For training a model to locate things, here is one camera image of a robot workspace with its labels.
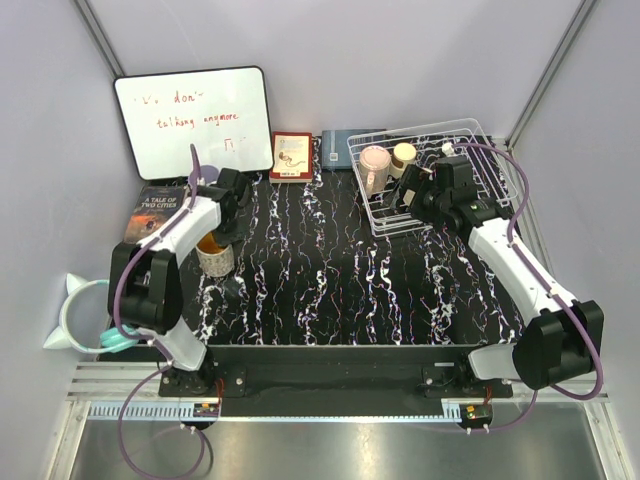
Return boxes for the dark blue book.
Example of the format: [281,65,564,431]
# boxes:
[321,129,368,171]

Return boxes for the white wire dish rack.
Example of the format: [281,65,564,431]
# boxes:
[347,118,519,239]

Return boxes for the cream and brown cup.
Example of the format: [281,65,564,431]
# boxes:
[389,142,417,179]

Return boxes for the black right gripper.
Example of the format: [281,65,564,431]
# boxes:
[383,165,450,231]

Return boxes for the white cat-ear headphones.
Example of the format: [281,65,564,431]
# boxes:
[43,273,136,355]

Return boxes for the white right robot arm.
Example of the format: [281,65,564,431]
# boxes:
[399,156,604,400]

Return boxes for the white patterned mug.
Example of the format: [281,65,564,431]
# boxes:
[196,232,235,278]

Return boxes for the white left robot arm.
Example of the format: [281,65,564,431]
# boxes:
[107,168,251,396]

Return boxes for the lavender cup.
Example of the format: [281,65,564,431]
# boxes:
[197,165,220,186]

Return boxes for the pink cup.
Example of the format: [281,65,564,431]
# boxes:
[359,145,391,198]

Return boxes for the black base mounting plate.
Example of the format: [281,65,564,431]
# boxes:
[159,345,513,421]

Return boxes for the red and cream book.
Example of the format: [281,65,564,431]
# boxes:
[269,132,313,184]

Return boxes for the white slotted cable duct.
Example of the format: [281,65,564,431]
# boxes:
[88,401,221,421]

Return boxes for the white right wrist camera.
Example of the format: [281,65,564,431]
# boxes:
[441,142,456,157]

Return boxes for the white dry-erase board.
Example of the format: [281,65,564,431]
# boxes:
[114,66,274,181]

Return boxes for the A Tale of Two Cities book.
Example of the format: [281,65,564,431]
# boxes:
[123,186,187,244]

